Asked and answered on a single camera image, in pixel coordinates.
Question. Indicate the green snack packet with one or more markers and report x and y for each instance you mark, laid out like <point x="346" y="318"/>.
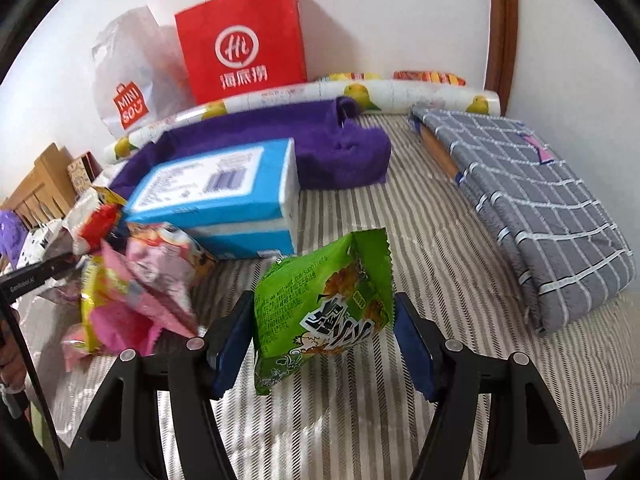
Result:
<point x="321" y="304"/>

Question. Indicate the blue tissue pack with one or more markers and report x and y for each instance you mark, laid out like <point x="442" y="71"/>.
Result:
<point x="238" y="203"/>

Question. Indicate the brown patterned box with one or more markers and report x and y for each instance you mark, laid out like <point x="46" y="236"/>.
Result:
<point x="82" y="171"/>

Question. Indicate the pink Hi snack packet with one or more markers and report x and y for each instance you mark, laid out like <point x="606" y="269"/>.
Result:
<point x="155" y="274"/>

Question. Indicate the red Haidilao paper bag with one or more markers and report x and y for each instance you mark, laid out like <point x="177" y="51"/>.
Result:
<point x="238" y="46"/>

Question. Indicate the wooden chair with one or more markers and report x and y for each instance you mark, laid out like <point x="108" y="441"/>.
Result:
<point x="46" y="193"/>

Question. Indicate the red snack packet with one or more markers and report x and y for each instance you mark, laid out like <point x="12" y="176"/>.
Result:
<point x="88" y="237"/>

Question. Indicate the striped mattress pad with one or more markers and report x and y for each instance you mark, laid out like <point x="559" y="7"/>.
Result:
<point x="357" y="415"/>

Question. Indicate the yellow chips bag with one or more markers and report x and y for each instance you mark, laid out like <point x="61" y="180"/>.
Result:
<point x="349" y="76"/>

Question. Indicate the purple towel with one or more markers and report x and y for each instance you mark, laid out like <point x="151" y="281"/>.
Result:
<point x="332" y="150"/>

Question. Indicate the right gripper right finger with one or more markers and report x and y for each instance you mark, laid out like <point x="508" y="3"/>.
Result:
<point x="419" y="341"/>

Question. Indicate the pink yellow snack packet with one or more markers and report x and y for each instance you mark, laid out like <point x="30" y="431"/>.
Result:
<point x="107" y="325"/>

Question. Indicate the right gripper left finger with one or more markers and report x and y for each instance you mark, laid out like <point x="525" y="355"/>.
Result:
<point x="228" y="339"/>

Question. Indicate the person left hand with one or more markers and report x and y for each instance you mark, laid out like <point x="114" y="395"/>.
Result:
<point x="13" y="369"/>

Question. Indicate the brown door frame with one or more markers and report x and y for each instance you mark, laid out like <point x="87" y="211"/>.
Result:
<point x="502" y="47"/>

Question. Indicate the rolled lemon print mat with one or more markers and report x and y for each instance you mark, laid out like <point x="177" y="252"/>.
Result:
<point x="374" y="96"/>

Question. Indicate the white Miniso plastic bag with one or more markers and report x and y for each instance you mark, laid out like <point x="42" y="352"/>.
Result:
<point x="139" y="73"/>

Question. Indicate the grey checked folded cloth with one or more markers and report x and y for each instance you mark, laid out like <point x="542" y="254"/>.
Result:
<point x="566" y="251"/>

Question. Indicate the orange red chips bag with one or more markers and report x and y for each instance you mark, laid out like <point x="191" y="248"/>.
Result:
<point x="431" y="76"/>

